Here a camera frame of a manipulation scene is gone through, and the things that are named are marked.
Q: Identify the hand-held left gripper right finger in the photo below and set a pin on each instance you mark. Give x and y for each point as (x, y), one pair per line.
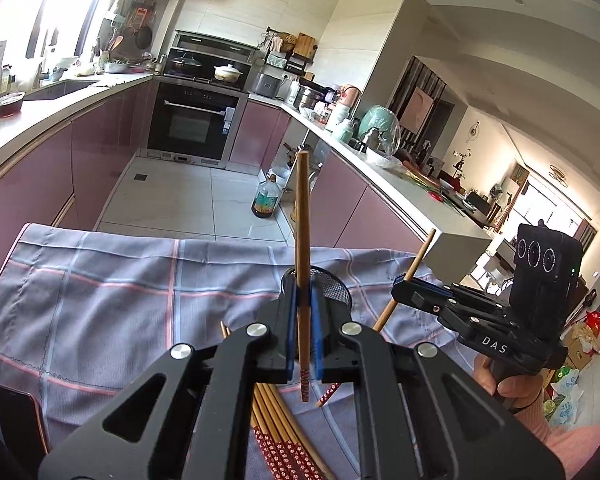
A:
(316, 327)

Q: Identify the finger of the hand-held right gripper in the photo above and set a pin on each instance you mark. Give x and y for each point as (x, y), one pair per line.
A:
(420, 299)
(430, 283)

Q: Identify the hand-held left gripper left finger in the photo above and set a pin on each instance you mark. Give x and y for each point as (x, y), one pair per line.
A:
(293, 325)

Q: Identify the red-tipped wooden chopstick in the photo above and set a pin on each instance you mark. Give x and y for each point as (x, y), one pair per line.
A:
(419, 255)
(302, 220)

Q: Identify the black mesh utensil holder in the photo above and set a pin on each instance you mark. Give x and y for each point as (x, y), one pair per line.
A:
(334, 285)

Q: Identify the bunch of wooden chopsticks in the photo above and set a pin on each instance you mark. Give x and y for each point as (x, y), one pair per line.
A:
(280, 440)

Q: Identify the person's right forearm pink sleeve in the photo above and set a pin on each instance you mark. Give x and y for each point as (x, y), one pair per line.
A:
(580, 452)

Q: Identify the person's right hand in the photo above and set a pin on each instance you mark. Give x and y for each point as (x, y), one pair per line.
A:
(522, 392)

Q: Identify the red bag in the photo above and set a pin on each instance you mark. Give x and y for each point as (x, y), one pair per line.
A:
(592, 322)

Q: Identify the cardboard box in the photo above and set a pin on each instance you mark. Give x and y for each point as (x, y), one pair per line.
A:
(577, 347)

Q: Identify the pink lower cabinets under jars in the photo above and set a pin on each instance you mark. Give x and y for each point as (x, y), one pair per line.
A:
(360, 210)

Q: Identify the white green plastic bag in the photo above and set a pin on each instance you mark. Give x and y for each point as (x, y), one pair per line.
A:
(562, 400)

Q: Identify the cooking oil bottle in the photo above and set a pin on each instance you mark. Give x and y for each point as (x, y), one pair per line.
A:
(266, 200)

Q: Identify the pale green round jar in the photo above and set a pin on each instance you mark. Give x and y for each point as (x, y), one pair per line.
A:
(377, 125)

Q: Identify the small pale green canister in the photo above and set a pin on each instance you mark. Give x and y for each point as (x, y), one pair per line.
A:
(342, 131)

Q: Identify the blue plaid cloth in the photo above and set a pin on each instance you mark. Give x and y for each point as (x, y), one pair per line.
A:
(105, 310)

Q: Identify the pink cabinet beside oven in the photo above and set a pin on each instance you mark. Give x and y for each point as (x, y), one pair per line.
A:
(257, 135)

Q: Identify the pink kettle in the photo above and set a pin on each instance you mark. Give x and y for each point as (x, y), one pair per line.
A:
(351, 96)

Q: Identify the steel cooking pot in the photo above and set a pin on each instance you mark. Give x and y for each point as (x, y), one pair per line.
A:
(308, 97)

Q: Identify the black built-in oven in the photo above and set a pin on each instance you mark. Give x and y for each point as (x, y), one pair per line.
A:
(190, 120)

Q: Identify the silver rice cooker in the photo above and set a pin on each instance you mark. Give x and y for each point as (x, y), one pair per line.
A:
(266, 86)

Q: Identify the white casserole pot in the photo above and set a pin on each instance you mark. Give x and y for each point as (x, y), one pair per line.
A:
(227, 74)

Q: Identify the black pot with lid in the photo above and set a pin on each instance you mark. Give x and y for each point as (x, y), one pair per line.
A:
(185, 62)

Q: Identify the dark flat phone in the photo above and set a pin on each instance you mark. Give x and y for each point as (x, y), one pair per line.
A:
(17, 420)

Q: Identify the steel range hood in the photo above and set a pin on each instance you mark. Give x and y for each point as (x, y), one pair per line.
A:
(215, 42)

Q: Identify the long pink lower cabinets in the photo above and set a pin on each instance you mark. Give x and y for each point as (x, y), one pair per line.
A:
(40, 175)

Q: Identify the steel bowl with vegetables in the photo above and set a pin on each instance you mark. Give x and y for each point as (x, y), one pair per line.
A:
(115, 66)

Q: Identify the hanging frying pan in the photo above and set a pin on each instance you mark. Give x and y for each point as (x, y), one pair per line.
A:
(143, 36)

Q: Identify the dark red container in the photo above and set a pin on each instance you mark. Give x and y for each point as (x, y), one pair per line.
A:
(10, 105)

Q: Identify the kitchen window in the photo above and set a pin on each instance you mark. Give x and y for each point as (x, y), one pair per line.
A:
(30, 5)

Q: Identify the wall clock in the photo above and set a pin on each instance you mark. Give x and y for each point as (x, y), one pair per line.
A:
(474, 130)

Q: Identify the framed wall picture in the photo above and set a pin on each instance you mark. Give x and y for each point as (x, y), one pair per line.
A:
(417, 107)

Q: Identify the black wall rack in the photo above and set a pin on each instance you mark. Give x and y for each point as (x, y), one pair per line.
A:
(285, 60)

